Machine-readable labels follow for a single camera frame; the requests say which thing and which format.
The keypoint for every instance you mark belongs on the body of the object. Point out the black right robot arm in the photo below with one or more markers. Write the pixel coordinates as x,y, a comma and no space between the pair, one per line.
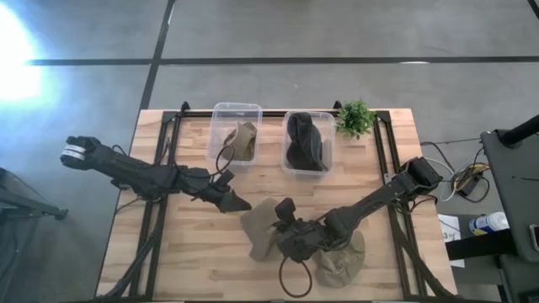
379,193

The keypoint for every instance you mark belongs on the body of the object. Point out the white paper sheet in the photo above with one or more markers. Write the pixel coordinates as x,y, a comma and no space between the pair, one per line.
452,235

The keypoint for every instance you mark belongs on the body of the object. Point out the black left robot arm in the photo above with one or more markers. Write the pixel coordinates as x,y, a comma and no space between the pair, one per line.
126,170

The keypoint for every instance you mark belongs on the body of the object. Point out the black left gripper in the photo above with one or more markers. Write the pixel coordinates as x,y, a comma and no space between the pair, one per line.
202,185

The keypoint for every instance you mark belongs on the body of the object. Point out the black stand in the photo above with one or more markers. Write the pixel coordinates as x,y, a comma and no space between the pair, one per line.
29,204

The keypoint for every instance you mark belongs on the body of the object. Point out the tan bucket hat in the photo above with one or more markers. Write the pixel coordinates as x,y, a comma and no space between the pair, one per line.
261,229
341,265
243,141

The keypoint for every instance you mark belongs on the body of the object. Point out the clear plastic bin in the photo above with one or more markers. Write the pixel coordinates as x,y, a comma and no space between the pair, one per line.
236,134
307,143

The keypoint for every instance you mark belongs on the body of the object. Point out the white blue spray can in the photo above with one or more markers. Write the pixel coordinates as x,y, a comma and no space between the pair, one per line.
488,223

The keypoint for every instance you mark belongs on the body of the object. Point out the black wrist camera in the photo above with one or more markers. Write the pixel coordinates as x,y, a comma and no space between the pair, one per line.
226,177
285,209

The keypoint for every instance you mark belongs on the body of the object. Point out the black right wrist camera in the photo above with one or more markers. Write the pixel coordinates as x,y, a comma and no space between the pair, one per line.
285,209

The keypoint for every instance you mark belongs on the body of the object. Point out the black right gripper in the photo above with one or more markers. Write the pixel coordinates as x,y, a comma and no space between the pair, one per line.
309,237

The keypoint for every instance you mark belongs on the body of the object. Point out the small green potted plant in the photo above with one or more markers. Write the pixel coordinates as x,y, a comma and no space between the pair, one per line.
355,118

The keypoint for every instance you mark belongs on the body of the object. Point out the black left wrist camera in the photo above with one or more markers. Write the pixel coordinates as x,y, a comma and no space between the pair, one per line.
226,177

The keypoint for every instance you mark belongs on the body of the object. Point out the black pole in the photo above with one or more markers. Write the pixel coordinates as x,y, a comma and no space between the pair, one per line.
522,130

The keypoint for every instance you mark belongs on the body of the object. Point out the black aluminium frame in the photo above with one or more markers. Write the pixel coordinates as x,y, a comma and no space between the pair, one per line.
168,139

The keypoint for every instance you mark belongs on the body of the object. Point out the black bucket hat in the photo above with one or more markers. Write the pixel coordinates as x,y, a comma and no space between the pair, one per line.
305,145

